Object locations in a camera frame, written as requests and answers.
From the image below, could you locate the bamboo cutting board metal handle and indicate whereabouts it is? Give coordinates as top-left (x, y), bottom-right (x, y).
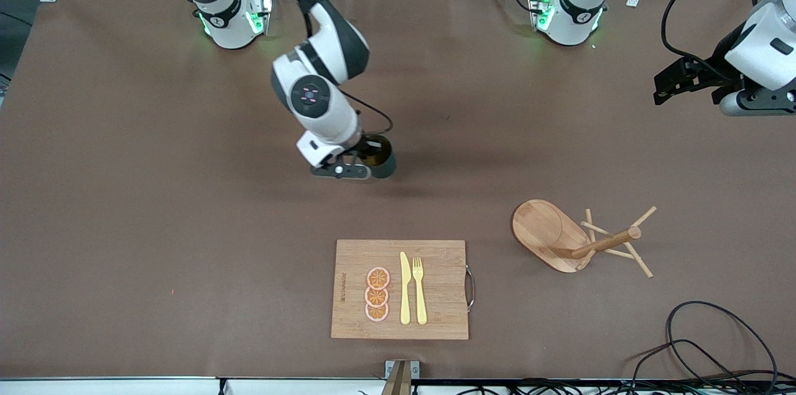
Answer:
top-left (330, 239), bottom-right (476, 341)

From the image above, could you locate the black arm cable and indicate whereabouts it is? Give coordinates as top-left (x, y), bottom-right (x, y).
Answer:
top-left (336, 89), bottom-right (394, 136)
top-left (660, 0), bottom-right (784, 66)

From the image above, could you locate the yellow plastic fork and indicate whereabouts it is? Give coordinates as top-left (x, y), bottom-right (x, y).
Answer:
top-left (412, 257), bottom-right (428, 325)

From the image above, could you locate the dark green cup yellow inside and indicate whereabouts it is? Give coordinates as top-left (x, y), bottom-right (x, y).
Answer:
top-left (359, 134), bottom-right (398, 180)

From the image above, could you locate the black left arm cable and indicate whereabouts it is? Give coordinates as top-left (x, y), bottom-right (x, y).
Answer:
top-left (660, 0), bottom-right (784, 66)

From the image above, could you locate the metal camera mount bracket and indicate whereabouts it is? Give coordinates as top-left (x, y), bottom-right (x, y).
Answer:
top-left (381, 360), bottom-right (420, 395)

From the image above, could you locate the wooden mug rack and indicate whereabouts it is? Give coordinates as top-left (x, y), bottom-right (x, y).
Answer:
top-left (511, 198), bottom-right (658, 279)

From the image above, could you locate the large table cover mat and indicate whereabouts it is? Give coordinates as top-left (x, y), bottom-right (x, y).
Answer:
top-left (0, 0), bottom-right (796, 380)

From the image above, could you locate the yellow plastic knife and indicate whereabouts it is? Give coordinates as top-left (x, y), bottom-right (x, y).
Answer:
top-left (399, 251), bottom-right (412, 325)

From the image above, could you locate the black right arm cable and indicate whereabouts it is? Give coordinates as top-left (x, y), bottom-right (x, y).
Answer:
top-left (336, 89), bottom-right (394, 136)

